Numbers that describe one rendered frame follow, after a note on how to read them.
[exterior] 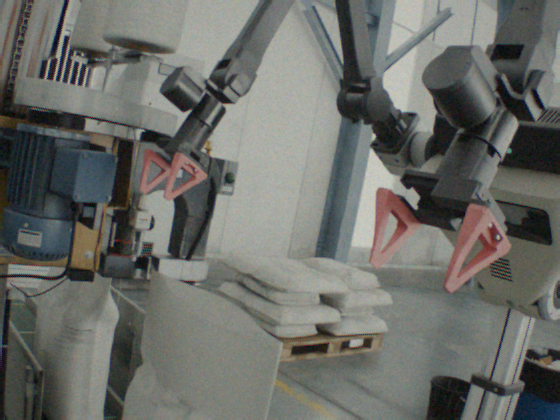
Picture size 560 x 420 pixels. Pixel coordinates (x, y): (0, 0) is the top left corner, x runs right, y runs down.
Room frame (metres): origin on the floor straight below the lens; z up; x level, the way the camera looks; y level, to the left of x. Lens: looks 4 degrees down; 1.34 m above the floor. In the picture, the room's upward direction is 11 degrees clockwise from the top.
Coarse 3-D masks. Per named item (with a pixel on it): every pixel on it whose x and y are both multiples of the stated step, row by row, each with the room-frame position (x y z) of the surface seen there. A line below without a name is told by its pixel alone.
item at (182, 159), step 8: (168, 144) 1.01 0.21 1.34; (176, 144) 0.99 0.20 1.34; (168, 152) 1.01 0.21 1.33; (176, 152) 0.98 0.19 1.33; (184, 152) 0.97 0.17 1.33; (176, 160) 0.97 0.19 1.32; (184, 160) 0.97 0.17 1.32; (192, 160) 0.98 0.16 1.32; (176, 168) 0.97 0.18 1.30; (184, 168) 0.98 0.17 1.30; (192, 168) 0.99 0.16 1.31; (168, 176) 0.97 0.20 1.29; (176, 176) 0.97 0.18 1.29; (192, 176) 1.00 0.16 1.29; (200, 176) 0.99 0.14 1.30; (168, 184) 0.97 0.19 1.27; (184, 184) 0.99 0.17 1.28; (192, 184) 0.99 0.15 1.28; (168, 192) 0.97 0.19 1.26; (176, 192) 0.98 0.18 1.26; (168, 200) 0.98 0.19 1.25
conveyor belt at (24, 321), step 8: (16, 304) 2.76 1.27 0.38; (24, 304) 2.79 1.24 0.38; (16, 312) 2.64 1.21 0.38; (24, 312) 2.67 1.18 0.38; (16, 320) 2.52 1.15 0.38; (24, 320) 2.55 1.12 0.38; (32, 320) 2.59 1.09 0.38; (16, 328) 2.42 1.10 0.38; (24, 328) 2.45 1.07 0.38; (32, 328) 2.48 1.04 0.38; (24, 336) 2.35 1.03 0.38; (32, 336) 2.38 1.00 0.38; (32, 344) 2.29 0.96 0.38; (32, 352) 2.20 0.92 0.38; (104, 408) 1.87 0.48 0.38; (104, 416) 1.81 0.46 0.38; (112, 416) 1.83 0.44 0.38
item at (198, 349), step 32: (160, 288) 1.26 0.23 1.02; (192, 288) 1.24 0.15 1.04; (160, 320) 1.21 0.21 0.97; (192, 320) 1.07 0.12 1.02; (224, 320) 1.03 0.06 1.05; (160, 352) 1.16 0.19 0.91; (192, 352) 1.06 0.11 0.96; (224, 352) 1.02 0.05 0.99; (256, 352) 0.99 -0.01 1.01; (160, 384) 1.14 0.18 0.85; (192, 384) 1.05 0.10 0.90; (224, 384) 1.02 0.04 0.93; (256, 384) 0.98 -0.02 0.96; (128, 416) 1.17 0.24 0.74; (160, 416) 1.07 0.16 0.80; (192, 416) 1.03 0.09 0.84; (224, 416) 1.01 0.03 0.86; (256, 416) 0.97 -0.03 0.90
